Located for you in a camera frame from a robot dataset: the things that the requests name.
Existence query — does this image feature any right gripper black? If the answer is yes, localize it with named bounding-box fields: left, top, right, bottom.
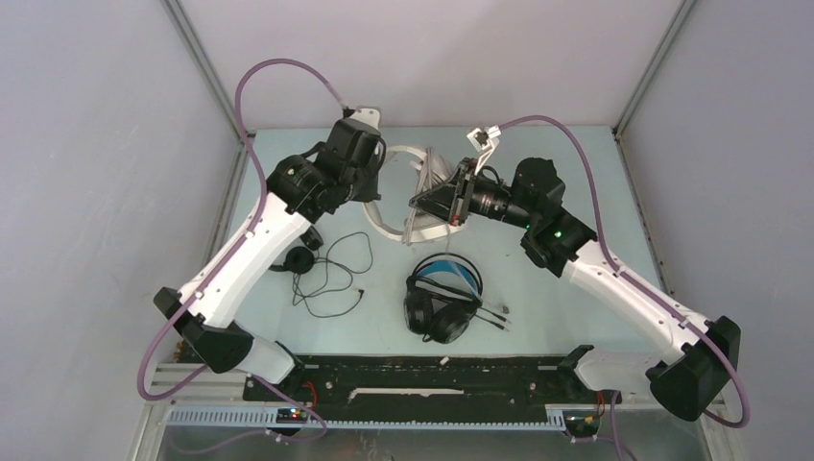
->
left=408, top=159, right=536, bottom=231

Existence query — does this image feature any white over-ear headphones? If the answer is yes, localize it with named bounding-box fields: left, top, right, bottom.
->
left=362, top=145, right=467, bottom=246

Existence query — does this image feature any black and blue gaming headset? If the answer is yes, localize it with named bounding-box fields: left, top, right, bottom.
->
left=403, top=252, right=483, bottom=344

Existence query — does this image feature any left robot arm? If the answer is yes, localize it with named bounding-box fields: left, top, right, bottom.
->
left=154, top=107, right=383, bottom=400

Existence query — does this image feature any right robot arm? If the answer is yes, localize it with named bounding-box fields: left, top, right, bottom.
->
left=409, top=158, right=741, bottom=422

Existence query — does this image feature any small black on-ear headphones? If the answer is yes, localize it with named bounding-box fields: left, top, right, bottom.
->
left=268, top=226, right=323, bottom=275

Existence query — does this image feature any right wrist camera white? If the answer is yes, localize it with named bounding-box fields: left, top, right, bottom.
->
left=467, top=125, right=501, bottom=173

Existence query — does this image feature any thin black headphone cable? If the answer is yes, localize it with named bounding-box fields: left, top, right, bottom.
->
left=291, top=231, right=376, bottom=320

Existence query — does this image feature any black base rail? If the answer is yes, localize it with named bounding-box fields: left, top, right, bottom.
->
left=277, top=355, right=621, bottom=425

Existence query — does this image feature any aluminium frame post right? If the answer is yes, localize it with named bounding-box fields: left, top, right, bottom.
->
left=612, top=0, right=701, bottom=141

